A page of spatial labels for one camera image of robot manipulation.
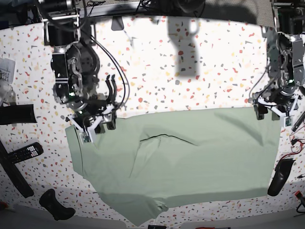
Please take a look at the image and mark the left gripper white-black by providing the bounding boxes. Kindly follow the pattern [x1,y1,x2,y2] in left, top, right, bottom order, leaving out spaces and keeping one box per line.
[249,92,299,127]

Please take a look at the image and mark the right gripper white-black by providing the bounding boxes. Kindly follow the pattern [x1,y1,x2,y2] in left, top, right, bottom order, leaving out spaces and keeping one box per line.
[66,94,118,143]

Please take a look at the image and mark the green T-shirt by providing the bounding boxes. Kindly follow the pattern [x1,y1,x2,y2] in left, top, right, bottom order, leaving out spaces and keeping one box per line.
[66,107,281,226]

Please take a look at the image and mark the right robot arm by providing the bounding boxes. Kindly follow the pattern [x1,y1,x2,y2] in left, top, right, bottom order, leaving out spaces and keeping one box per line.
[35,0,119,143]

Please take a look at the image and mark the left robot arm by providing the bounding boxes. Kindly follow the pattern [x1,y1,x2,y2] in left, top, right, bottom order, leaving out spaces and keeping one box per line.
[249,0,305,127]

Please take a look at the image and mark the black pen tool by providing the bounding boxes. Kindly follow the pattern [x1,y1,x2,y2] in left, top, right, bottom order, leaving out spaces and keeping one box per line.
[292,112,305,132]

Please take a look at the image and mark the black curved shell part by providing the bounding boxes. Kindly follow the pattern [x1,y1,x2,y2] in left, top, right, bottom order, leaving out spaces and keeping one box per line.
[267,158,294,197]

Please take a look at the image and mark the black remote control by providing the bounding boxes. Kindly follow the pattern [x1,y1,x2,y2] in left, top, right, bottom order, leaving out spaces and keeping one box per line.
[7,142,43,164]

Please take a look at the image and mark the black cylinder tube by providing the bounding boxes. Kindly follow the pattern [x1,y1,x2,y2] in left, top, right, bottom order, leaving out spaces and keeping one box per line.
[0,104,37,125]

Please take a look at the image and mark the clear plastic parts box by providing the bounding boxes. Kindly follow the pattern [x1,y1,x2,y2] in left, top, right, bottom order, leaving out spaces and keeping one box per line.
[0,58,16,106]

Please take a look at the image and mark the long black bar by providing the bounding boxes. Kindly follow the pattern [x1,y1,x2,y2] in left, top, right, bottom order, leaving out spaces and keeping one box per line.
[0,142,34,198]

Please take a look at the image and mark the red and black wires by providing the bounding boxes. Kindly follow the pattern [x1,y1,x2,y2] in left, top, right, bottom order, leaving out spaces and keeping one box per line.
[278,133,305,165]

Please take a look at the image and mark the black curved handle piece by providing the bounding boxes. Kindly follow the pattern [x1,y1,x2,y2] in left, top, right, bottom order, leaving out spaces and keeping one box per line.
[39,188,76,221]

